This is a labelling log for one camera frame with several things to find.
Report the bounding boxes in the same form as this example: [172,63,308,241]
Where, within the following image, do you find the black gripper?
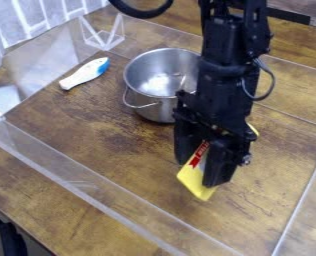
[173,57,260,188]

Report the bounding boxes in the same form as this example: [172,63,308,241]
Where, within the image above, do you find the yellow butter block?
[177,125,260,201]

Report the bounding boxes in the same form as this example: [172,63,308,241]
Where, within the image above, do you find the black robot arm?
[173,0,273,188]

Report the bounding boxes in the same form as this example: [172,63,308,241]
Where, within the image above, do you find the stainless steel pot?
[123,48,200,123]

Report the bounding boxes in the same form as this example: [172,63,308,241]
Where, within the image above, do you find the clear acrylic barrier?
[0,9,316,256]

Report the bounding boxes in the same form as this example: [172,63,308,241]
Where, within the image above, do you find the black bar at table edge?
[268,7,310,25]

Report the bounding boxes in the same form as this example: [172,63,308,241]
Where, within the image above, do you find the black table leg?
[0,219,29,256]

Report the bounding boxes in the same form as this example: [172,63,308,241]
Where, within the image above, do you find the white curtain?
[0,0,109,66]

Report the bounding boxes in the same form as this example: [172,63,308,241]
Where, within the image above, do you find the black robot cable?
[107,0,277,102]

